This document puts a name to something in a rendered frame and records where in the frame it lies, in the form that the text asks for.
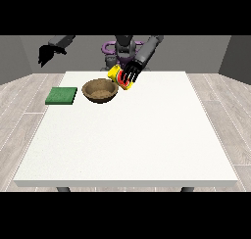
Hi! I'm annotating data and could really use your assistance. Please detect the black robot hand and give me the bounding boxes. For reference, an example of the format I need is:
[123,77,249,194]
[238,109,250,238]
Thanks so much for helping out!
[37,44,68,69]
[121,58,144,85]

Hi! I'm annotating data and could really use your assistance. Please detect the yellow cup with melon print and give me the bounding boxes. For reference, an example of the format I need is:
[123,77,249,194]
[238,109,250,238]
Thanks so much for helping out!
[107,64,135,91]

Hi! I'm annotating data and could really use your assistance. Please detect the brown wooden bowl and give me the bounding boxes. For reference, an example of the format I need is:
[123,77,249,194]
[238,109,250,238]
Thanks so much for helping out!
[81,77,120,104]

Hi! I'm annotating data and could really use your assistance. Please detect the green square pad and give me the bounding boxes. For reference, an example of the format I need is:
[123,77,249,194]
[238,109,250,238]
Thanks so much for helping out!
[44,86,78,106]

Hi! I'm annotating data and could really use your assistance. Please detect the grey robot trunk purple rings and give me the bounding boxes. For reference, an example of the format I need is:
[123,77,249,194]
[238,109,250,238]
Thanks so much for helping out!
[99,35,151,72]

